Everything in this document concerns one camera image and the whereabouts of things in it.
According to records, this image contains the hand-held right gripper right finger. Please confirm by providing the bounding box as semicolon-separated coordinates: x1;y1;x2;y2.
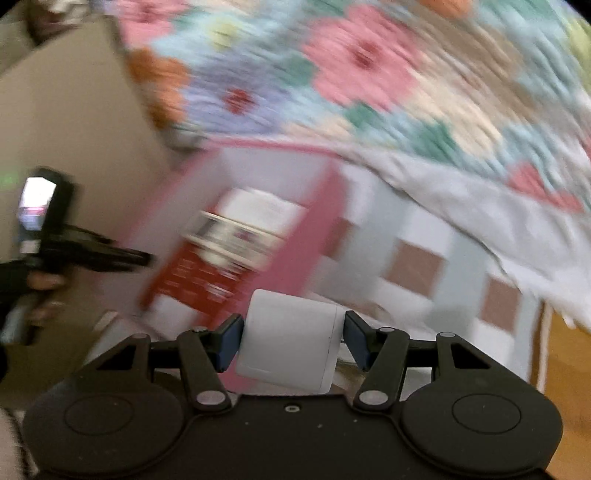
344;310;495;409

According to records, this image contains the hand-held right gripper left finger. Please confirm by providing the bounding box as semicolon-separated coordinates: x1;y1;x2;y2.
82;314;244;411

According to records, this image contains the person's left hand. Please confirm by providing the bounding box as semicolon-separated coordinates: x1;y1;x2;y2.
25;270;68;324

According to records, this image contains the floral quilt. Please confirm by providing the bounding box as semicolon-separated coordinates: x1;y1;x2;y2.
106;0;591;217

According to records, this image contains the white bed skirt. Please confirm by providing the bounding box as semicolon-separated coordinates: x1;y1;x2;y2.
295;134;591;333

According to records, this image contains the large white charger plug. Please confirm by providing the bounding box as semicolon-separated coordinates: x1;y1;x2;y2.
235;289;347;395

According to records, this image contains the red booklet in box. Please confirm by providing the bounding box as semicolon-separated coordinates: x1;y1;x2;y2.
141;210;259;319

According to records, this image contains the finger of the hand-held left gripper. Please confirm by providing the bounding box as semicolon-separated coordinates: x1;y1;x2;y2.
108;240;153;273

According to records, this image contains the white fuzzy cloth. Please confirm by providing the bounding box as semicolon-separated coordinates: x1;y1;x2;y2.
0;406;35;480

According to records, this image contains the checkered rug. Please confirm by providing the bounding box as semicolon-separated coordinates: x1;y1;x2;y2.
92;161;555;393

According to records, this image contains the pink cardboard box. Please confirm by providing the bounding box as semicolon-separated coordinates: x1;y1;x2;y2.
120;138;347;393

